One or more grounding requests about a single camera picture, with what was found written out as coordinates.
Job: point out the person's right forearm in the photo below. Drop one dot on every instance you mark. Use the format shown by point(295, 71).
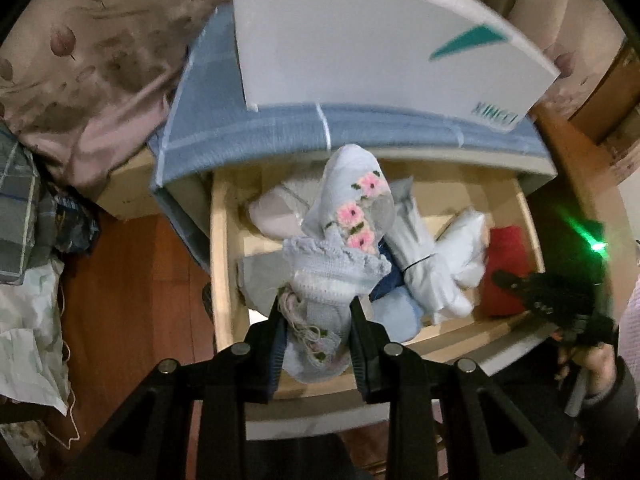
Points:
point(625, 400)

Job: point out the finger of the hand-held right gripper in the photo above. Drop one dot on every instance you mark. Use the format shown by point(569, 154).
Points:
point(510, 282)

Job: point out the cardboard box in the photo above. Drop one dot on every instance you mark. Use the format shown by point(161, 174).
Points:
point(130, 190)

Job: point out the leaf-print curtain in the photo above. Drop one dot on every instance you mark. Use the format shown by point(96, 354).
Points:
point(100, 60)

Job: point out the blue checked cover cloth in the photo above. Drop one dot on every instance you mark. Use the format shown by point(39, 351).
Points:
point(250, 130)

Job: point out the white plastic bag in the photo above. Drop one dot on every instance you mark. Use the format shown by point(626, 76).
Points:
point(25, 335)

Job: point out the crumpled pale plastic bag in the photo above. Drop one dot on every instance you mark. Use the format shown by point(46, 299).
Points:
point(20, 442)

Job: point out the blue printed bag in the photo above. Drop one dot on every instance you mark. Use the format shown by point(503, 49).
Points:
point(75, 225)

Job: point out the navy speckled underwear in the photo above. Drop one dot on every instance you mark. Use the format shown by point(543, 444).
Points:
point(387, 282)

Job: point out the white box with teal triangle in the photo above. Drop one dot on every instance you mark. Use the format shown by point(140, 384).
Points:
point(350, 35)

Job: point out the floral light blue underwear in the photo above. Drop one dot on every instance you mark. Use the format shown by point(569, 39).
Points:
point(345, 195)

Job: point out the red cloth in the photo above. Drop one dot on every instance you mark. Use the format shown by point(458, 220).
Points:
point(510, 260)

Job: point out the wooden furniture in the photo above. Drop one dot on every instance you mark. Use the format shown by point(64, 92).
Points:
point(570, 160)

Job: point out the white patterned underwear bundle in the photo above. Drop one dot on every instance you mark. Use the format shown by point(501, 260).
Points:
point(425, 280)

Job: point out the grey plaid blanket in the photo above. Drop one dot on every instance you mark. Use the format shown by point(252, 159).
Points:
point(20, 200)

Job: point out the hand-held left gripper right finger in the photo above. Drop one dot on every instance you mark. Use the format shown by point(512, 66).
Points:
point(359, 360)

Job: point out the light blue cloth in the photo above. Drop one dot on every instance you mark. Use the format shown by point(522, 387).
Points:
point(395, 317)

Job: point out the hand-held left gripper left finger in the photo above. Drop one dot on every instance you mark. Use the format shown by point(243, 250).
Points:
point(276, 360)

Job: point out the person's right hand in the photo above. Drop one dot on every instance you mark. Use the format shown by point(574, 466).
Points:
point(597, 365)

